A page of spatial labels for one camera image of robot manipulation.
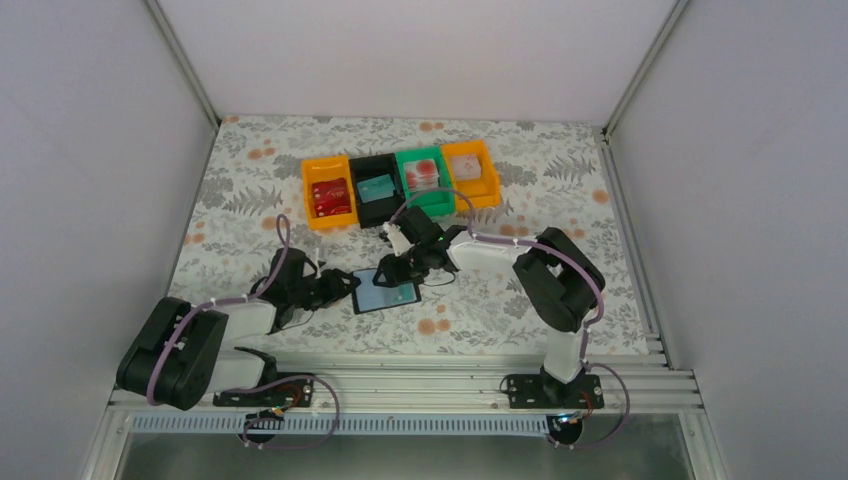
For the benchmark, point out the black leather card holder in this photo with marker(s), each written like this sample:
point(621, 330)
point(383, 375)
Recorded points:
point(369, 297)

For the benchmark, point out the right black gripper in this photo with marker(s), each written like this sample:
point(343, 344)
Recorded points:
point(393, 277)

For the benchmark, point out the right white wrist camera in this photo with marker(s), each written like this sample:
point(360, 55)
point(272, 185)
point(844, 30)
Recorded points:
point(399, 242)

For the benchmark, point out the near orange bin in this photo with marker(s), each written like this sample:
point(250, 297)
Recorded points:
point(323, 169)

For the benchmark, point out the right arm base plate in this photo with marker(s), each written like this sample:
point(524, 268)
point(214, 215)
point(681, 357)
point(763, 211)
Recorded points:
point(535, 392)

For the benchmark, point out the white red-circle cards stack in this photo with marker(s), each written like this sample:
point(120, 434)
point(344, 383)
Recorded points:
point(421, 174)

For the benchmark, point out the teal cards stack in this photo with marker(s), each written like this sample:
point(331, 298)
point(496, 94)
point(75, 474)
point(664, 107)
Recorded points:
point(376, 188)

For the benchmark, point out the floral table mat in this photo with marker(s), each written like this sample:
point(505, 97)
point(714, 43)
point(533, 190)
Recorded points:
point(551, 175)

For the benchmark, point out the black bin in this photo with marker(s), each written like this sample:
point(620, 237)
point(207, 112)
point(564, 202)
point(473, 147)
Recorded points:
point(375, 213)

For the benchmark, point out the far orange bin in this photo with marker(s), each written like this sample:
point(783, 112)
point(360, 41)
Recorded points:
point(485, 191)

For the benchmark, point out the red VIP cards stack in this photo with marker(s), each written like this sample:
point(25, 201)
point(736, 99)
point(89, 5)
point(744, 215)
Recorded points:
point(331, 198)

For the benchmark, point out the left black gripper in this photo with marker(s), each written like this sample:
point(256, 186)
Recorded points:
point(334, 289)

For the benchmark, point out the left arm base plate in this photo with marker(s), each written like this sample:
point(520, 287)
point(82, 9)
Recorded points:
point(295, 393)

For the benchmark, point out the white cards in orange bin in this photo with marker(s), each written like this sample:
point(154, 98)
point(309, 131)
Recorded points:
point(466, 167)

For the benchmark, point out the orange bin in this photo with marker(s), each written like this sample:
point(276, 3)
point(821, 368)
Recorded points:
point(323, 169)
point(485, 191)

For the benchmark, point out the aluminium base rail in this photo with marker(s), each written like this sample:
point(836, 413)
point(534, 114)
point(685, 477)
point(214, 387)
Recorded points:
point(471, 384)

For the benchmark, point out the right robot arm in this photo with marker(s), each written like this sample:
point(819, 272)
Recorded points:
point(561, 284)

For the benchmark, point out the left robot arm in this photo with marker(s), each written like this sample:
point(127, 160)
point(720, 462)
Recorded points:
point(185, 352)

